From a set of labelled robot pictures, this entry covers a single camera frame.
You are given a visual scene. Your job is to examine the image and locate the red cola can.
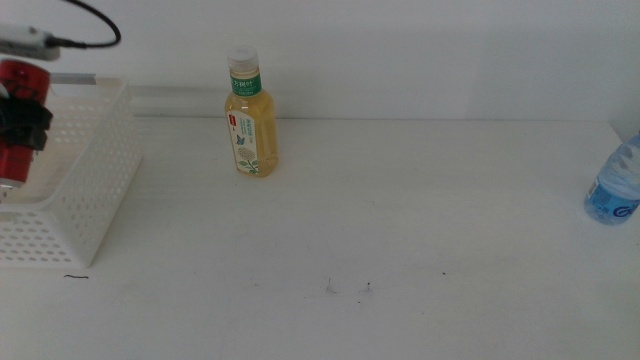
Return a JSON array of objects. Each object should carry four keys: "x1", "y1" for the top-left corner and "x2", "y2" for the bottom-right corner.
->
[{"x1": 0, "y1": 58, "x2": 52, "y2": 190}]

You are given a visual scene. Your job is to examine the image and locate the yellow tea bottle white cap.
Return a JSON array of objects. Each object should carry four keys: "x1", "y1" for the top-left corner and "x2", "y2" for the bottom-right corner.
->
[{"x1": 224, "y1": 44, "x2": 279, "y2": 178}]

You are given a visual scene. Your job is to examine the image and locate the clear water bottle blue label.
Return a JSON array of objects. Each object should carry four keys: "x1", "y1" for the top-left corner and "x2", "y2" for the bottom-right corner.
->
[{"x1": 583, "y1": 130, "x2": 640, "y2": 226}]

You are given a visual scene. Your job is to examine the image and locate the white perforated plastic basket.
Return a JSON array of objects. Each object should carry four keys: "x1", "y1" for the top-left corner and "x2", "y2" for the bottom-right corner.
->
[{"x1": 0, "y1": 74, "x2": 144, "y2": 270}]

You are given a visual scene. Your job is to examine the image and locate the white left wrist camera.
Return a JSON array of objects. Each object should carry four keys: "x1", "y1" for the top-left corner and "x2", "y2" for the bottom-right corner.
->
[{"x1": 0, "y1": 24, "x2": 62, "y2": 63}]

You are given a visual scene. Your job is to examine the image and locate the black braided camera cable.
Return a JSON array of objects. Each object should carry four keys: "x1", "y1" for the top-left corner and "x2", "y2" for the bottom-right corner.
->
[{"x1": 47, "y1": 0, "x2": 123, "y2": 50}]

